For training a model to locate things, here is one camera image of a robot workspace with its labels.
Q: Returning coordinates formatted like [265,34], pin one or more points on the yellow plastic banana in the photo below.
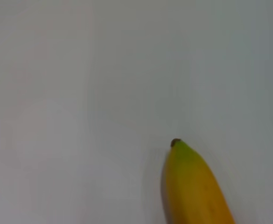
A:
[192,186]

